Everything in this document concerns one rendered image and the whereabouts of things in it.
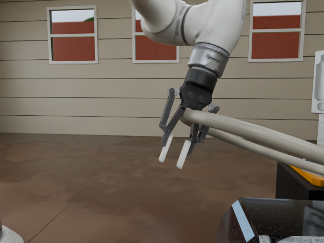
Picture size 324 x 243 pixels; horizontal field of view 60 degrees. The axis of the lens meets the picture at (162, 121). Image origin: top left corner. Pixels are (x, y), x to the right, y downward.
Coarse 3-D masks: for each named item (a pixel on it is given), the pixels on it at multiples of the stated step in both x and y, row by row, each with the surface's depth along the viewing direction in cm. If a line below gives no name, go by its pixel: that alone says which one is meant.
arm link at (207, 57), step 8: (200, 48) 65; (208, 48) 64; (216, 48) 64; (192, 56) 66; (200, 56) 65; (208, 56) 64; (216, 56) 64; (224, 56) 65; (192, 64) 66; (200, 64) 64; (208, 64) 64; (216, 64) 64; (224, 64) 66; (216, 72) 65
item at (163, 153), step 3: (171, 135) 66; (168, 138) 66; (171, 138) 66; (168, 141) 66; (168, 144) 66; (165, 147) 66; (168, 147) 66; (162, 150) 67; (165, 150) 66; (162, 153) 66; (165, 153) 66; (162, 156) 66; (165, 156) 66; (159, 159) 68; (162, 159) 66; (162, 162) 66
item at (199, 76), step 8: (192, 72) 66; (200, 72) 65; (208, 72) 65; (184, 80) 68; (192, 80) 65; (200, 80) 64; (208, 80) 65; (216, 80) 67; (184, 88) 66; (192, 88) 67; (200, 88) 67; (208, 88) 65; (184, 96) 66; (200, 96) 67; (208, 96) 68; (192, 104) 67; (208, 104) 68
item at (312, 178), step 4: (296, 168) 196; (300, 172) 188; (304, 172) 182; (304, 176) 182; (308, 176) 176; (312, 176) 173; (316, 176) 173; (320, 176) 173; (308, 180) 176; (312, 180) 170; (316, 180) 168; (320, 180) 167; (312, 184) 170; (316, 184) 168; (320, 184) 167
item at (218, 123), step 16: (192, 112) 62; (208, 112) 59; (224, 128) 54; (240, 128) 52; (256, 128) 51; (240, 144) 94; (256, 144) 94; (272, 144) 50; (288, 144) 48; (304, 144) 48; (288, 160) 89; (320, 160) 48
